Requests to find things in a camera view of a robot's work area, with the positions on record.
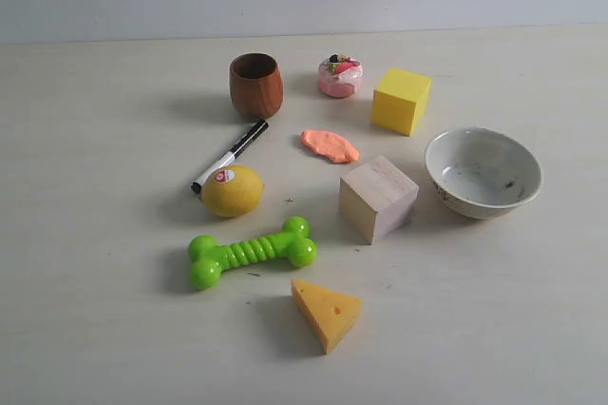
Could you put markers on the orange putty blob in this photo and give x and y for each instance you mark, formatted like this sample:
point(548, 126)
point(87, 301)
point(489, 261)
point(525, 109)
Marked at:
point(330, 145)

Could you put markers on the green toy bone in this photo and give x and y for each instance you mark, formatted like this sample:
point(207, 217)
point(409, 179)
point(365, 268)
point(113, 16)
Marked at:
point(211, 259)

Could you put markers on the yellow lemon with sticker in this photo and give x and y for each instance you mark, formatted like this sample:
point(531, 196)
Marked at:
point(232, 191)

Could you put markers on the light wooden cube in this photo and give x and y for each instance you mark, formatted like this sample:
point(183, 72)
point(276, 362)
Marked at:
point(376, 198)

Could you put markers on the brown wooden cup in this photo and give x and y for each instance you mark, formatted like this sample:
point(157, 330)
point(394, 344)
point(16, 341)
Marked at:
point(255, 84)

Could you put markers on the pink toy cake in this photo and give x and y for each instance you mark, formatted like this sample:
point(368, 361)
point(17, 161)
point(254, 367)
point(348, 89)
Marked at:
point(340, 76)

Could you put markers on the black white marker pen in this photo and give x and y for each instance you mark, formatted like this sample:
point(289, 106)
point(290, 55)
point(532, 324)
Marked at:
point(231, 154)

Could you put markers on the yellow foam cube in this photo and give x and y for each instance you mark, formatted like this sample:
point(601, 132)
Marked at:
point(400, 100)

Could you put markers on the yellow toy cheese wedge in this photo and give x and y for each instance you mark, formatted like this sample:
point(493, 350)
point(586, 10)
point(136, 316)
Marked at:
point(330, 314)

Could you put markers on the white ceramic bowl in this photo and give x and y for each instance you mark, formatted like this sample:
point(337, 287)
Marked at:
point(480, 173)

